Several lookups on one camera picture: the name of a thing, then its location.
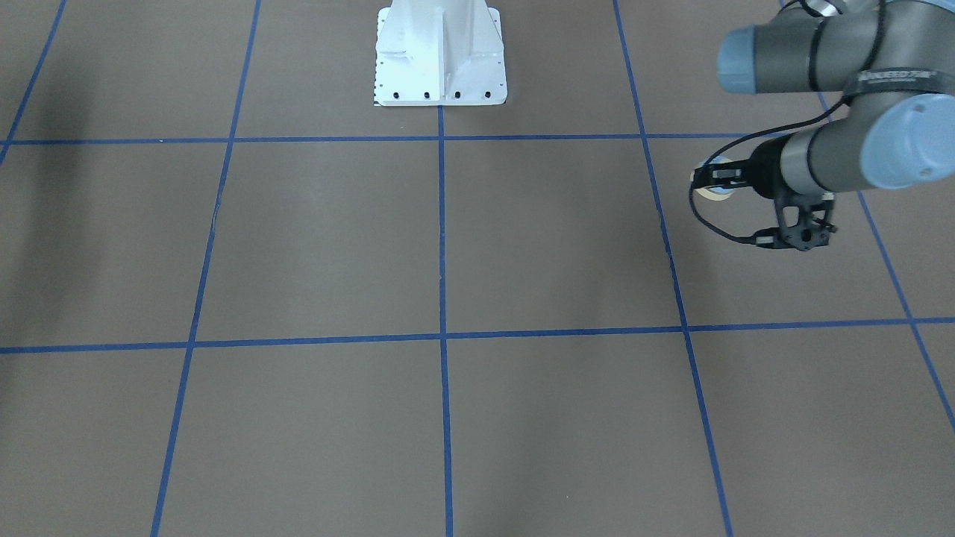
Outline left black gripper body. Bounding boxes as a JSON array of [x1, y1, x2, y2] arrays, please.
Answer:
[[743, 139, 784, 200]]

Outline blue service bell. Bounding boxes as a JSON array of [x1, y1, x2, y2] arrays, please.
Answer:
[[693, 155, 733, 201]]

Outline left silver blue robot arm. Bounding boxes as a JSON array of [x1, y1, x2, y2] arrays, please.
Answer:
[[692, 1, 954, 198]]

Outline brown paper table cover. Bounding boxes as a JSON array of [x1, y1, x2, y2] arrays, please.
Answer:
[[2, 1, 953, 536]]

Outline white pedestal column base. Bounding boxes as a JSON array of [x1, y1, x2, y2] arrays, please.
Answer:
[[373, 1, 508, 107]]

